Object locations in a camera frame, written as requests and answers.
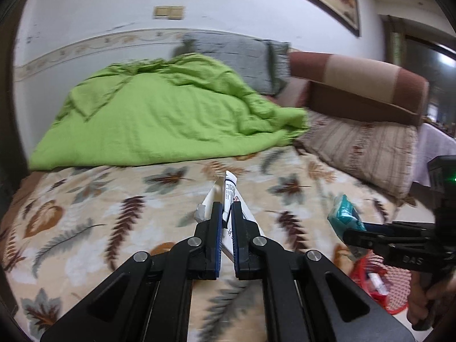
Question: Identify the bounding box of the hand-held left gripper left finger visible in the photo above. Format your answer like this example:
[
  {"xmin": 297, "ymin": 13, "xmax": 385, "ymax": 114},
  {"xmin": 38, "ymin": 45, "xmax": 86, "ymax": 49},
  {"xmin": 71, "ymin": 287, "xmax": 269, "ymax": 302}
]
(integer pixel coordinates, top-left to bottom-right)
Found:
[{"xmin": 40, "ymin": 201, "xmax": 223, "ymax": 342}]

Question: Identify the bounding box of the green quilt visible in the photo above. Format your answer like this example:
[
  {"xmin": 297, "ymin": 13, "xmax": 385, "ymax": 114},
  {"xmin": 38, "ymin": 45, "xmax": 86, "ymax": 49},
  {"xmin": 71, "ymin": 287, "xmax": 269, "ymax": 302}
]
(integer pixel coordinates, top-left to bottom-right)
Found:
[{"xmin": 28, "ymin": 53, "xmax": 310, "ymax": 171}]

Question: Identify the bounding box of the pale purple cloth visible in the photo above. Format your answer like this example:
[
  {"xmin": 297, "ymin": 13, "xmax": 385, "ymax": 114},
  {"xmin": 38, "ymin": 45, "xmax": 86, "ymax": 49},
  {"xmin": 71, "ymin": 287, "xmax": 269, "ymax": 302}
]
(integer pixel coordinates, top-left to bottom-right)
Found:
[{"xmin": 413, "ymin": 123, "xmax": 456, "ymax": 189}]

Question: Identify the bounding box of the beige wall switch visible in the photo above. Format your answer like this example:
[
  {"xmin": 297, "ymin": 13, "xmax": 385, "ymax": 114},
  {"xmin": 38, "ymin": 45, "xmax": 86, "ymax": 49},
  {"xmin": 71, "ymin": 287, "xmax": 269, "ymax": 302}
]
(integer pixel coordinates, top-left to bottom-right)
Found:
[{"xmin": 153, "ymin": 5, "xmax": 186, "ymax": 20}]

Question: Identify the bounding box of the white medicine box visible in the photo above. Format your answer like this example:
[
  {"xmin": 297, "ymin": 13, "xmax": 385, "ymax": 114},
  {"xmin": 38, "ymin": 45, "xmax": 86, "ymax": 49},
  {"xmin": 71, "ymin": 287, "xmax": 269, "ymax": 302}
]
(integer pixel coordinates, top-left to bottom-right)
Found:
[{"xmin": 196, "ymin": 178, "xmax": 266, "ymax": 266}]

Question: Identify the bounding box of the dark wooden door frame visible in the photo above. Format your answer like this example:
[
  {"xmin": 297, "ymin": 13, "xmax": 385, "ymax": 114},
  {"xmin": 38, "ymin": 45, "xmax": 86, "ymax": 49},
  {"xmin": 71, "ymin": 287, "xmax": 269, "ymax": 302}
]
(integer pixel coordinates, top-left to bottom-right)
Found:
[{"xmin": 379, "ymin": 14, "xmax": 456, "ymax": 125}]

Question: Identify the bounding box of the beige striped pillow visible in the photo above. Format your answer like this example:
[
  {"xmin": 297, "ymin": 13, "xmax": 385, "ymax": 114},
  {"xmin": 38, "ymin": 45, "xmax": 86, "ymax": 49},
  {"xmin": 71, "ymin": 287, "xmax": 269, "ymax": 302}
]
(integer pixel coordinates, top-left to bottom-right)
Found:
[{"xmin": 294, "ymin": 109, "xmax": 419, "ymax": 200}]

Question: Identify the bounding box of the leaf print blanket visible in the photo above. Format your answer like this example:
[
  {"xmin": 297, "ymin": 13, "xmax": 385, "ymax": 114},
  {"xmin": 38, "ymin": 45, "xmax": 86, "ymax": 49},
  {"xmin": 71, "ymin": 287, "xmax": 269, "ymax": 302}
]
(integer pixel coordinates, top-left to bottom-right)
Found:
[{"xmin": 0, "ymin": 146, "xmax": 414, "ymax": 342}]

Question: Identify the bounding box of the person's right hand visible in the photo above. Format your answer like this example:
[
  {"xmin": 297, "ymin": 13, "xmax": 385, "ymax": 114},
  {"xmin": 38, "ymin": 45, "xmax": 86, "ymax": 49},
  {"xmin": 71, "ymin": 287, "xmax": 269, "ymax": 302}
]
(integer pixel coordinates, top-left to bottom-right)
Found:
[{"xmin": 424, "ymin": 271, "xmax": 456, "ymax": 302}]

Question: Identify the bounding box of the grey pillow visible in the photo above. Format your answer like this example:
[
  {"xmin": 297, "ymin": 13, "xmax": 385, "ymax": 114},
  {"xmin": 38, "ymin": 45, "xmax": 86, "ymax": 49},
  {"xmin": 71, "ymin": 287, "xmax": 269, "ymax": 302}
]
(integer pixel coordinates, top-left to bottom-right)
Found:
[{"xmin": 174, "ymin": 31, "xmax": 292, "ymax": 96}]

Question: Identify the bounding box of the brown tan striped cushion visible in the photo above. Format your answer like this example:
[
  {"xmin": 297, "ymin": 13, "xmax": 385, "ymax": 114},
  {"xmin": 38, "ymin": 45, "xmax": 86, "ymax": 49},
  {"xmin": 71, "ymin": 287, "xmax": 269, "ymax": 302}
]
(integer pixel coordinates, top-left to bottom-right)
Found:
[{"xmin": 285, "ymin": 50, "xmax": 430, "ymax": 127}]

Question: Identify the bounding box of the teal packet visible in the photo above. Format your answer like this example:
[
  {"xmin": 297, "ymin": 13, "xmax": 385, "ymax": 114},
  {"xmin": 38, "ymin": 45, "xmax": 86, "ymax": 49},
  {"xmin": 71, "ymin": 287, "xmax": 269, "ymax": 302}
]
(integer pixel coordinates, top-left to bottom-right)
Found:
[{"xmin": 327, "ymin": 194, "xmax": 367, "ymax": 236}]

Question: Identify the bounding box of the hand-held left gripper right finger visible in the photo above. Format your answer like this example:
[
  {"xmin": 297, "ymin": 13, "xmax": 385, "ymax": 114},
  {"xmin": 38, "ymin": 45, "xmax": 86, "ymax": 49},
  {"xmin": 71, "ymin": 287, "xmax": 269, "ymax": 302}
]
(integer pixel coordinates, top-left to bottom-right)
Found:
[{"xmin": 230, "ymin": 201, "xmax": 417, "ymax": 342}]

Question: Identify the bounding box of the white ointment tube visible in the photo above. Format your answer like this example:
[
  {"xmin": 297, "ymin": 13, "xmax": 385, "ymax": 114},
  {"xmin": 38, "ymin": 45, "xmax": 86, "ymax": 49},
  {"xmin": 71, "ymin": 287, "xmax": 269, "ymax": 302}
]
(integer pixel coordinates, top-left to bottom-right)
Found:
[{"xmin": 221, "ymin": 170, "xmax": 239, "ymax": 229}]

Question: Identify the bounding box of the red plastic basket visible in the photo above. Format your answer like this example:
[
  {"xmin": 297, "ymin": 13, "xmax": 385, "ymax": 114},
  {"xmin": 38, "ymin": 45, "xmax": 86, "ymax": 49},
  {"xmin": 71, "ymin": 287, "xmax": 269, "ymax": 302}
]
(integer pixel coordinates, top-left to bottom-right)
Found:
[{"xmin": 349, "ymin": 255, "xmax": 412, "ymax": 316}]

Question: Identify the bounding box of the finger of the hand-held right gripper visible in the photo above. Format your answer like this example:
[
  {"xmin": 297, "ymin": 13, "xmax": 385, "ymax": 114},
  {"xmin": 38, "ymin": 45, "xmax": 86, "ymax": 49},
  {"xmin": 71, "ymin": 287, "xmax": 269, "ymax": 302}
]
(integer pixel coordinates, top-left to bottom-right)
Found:
[
  {"xmin": 342, "ymin": 229, "xmax": 394, "ymax": 257},
  {"xmin": 363, "ymin": 221, "xmax": 439, "ymax": 237}
]

